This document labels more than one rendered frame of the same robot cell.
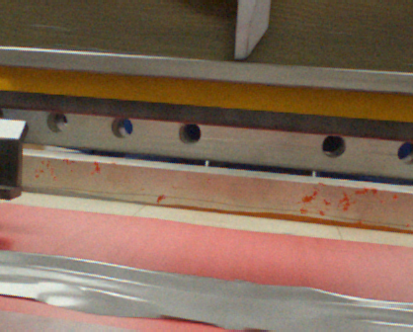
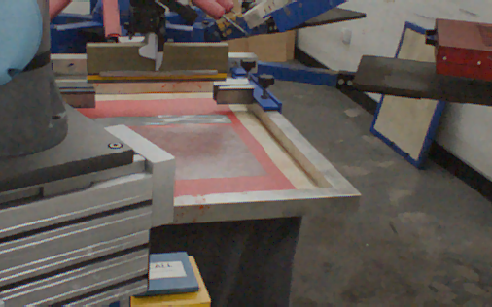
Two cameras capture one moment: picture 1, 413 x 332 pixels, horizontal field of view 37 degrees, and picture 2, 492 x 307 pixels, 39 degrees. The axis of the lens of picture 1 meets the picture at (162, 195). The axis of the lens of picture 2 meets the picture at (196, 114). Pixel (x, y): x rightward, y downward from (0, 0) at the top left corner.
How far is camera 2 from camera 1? 141 cm
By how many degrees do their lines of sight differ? 24
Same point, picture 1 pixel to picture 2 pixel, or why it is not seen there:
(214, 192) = (135, 87)
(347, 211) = (174, 88)
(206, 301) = (158, 120)
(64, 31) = (116, 66)
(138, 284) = (143, 119)
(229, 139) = not seen: hidden behind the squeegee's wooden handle
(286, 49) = (165, 67)
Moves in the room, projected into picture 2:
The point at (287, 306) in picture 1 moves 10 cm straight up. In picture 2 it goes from (172, 119) to (173, 81)
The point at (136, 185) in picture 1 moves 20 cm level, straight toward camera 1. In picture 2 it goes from (110, 88) to (135, 111)
